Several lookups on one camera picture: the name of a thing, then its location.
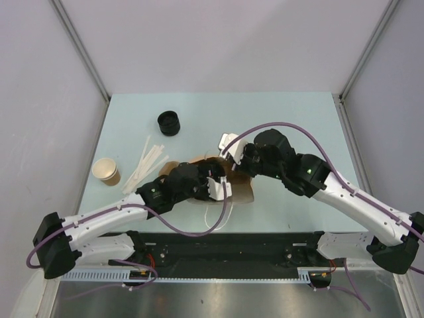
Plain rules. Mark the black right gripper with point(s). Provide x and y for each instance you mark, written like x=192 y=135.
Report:
x=248 y=148

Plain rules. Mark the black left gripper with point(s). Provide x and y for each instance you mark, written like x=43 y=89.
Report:
x=206 y=171

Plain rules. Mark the brown paper bag white handles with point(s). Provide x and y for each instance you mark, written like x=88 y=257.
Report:
x=241 y=185

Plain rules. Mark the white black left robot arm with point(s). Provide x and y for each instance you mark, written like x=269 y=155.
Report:
x=61 y=243

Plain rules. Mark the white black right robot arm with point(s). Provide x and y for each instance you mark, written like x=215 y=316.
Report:
x=391 y=239

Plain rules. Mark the brown pulp cup carrier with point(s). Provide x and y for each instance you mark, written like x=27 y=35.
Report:
x=168 y=167

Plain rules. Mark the stack of black cup lids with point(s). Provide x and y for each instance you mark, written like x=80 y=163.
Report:
x=169 y=123

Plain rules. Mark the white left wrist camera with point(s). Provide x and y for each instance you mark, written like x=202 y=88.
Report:
x=218 y=190

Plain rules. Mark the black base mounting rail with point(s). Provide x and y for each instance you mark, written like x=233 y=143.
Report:
x=229 y=255

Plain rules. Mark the right aluminium frame post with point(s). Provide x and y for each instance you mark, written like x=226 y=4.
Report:
x=377 y=33

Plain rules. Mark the aluminium frame post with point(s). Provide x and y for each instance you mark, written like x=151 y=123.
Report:
x=75 y=38
x=377 y=33

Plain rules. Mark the white slotted cable duct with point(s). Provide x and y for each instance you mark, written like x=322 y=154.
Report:
x=134 y=277

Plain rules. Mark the left aluminium frame post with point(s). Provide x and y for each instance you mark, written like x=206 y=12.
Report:
x=75 y=38

